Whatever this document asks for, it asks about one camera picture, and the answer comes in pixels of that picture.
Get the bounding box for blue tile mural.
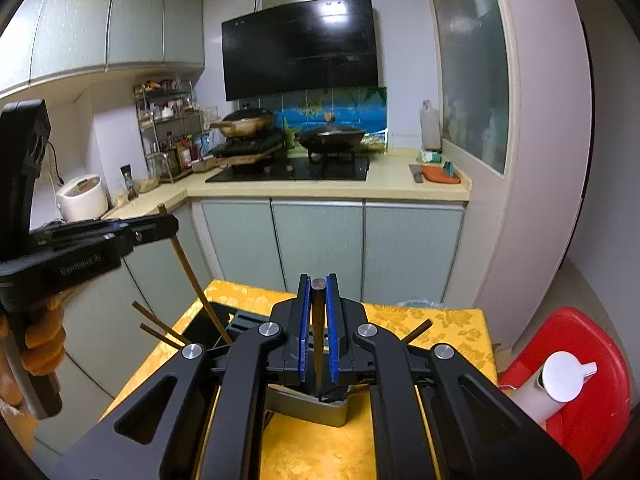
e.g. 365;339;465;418
272;86;390;153

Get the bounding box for black gas stove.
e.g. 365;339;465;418
205;152;371;183

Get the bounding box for beige kitchen countertop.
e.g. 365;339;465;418
102;147;473;221

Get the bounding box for white rice cooker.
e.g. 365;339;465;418
55;174;110;223

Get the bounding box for person's left hand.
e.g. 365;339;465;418
0;296;67;411

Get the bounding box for yellow floral tablecloth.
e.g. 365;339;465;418
100;279;501;480

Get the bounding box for brown wok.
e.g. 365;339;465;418
209;107;277;140

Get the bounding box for green utensil holder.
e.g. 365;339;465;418
180;301;361;428

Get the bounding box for metal spice rack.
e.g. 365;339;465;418
134;79;206;183

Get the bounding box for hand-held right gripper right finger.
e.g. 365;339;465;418
325;272;583;480

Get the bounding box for frosted glass panel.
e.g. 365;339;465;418
425;0;511;176

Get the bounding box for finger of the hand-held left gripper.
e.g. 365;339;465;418
49;235;137;262
32;214;180;244

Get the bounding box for red plastic stool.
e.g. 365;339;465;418
497;306;633;478

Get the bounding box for white kettle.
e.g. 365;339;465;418
505;351;598;431

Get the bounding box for light bamboo chopstick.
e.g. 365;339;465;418
156;203;234;346

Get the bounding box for black range hood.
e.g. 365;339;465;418
221;0;379;102

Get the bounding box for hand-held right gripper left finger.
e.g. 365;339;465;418
52;273;313;480

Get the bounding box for pepper grinder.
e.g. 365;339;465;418
120;165;140;200

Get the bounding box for black chopstick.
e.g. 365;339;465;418
310;277;328;403
400;319;433;345

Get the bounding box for dark brown wooden chopstick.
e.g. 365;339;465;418
140;323;183;351
131;301;192;347

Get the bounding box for pale green upper cabinets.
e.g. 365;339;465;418
0;0;206;96

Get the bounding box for black portable stove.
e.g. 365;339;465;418
206;131;286;160

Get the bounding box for clear plastic bottle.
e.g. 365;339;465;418
419;100;443;152

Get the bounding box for black wok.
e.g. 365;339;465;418
297;125;368;153

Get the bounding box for pale green base cabinets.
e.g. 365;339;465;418
30;197;466;311

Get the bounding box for orange cutting board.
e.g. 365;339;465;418
420;162;462;186

